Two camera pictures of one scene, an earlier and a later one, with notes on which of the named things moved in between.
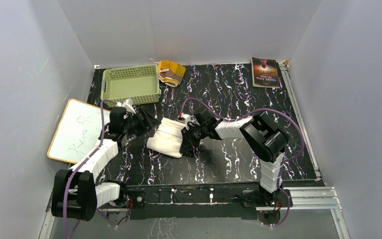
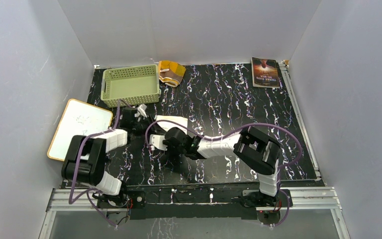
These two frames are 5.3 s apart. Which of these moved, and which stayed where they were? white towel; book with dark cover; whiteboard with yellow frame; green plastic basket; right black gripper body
Moved: right black gripper body; white towel
Stayed: green plastic basket; book with dark cover; whiteboard with yellow frame
